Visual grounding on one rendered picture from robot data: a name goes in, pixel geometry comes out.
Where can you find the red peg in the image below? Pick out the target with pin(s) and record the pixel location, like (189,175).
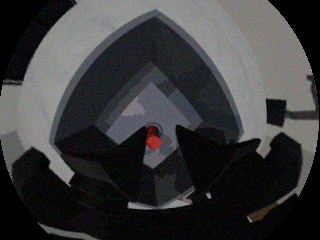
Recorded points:
(153,139)

